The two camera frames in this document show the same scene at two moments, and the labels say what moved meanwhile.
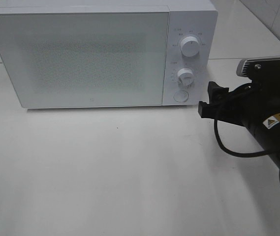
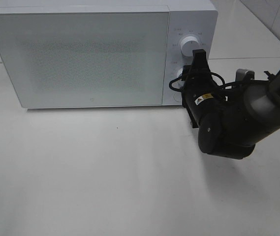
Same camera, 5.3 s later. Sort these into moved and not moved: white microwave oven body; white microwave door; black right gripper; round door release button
Moved: black right gripper
Not moved: round door release button; white microwave door; white microwave oven body
